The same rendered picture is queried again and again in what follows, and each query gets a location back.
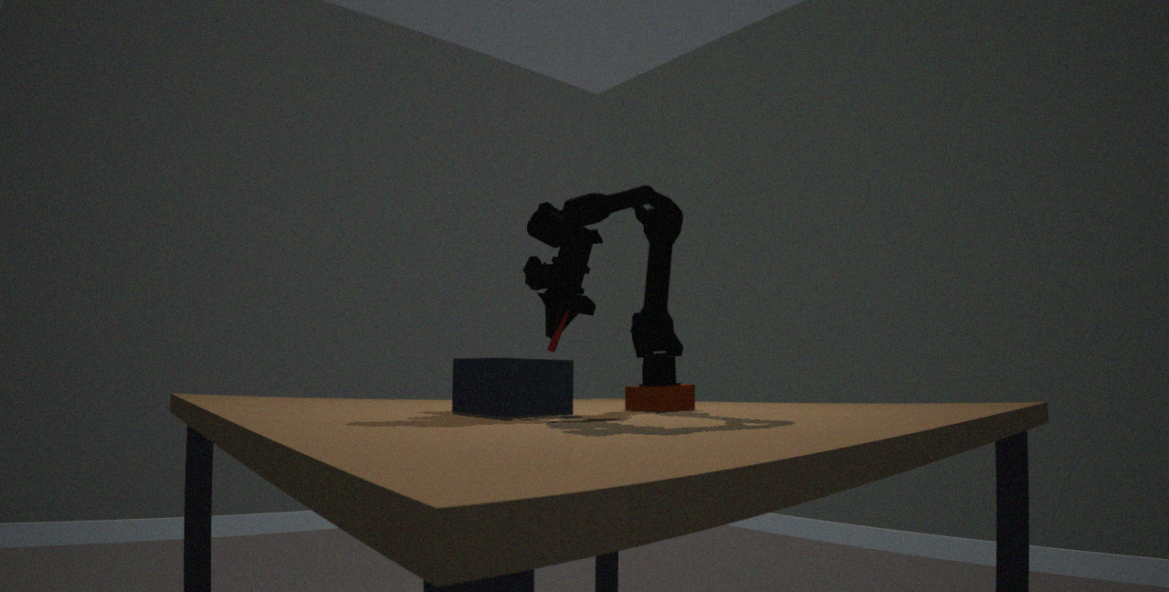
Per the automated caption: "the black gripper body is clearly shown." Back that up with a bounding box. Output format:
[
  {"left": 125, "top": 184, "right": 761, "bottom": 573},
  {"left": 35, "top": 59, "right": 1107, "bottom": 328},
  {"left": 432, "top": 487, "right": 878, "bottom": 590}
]
[{"left": 525, "top": 252, "right": 595, "bottom": 315}]

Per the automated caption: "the red peg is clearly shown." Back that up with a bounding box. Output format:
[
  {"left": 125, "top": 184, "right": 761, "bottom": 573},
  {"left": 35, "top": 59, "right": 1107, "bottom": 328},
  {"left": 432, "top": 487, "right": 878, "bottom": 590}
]
[{"left": 547, "top": 311, "right": 569, "bottom": 352}]

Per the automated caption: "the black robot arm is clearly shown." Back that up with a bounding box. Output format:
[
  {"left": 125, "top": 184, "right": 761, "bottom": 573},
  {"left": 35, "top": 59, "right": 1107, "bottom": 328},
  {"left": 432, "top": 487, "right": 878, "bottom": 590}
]
[{"left": 527, "top": 185, "right": 683, "bottom": 386}]

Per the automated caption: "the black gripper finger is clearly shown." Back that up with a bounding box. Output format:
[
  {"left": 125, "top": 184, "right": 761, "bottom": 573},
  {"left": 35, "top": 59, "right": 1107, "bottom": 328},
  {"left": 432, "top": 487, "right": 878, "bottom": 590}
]
[
  {"left": 538, "top": 292, "right": 572, "bottom": 338},
  {"left": 563, "top": 305, "right": 583, "bottom": 329}
]

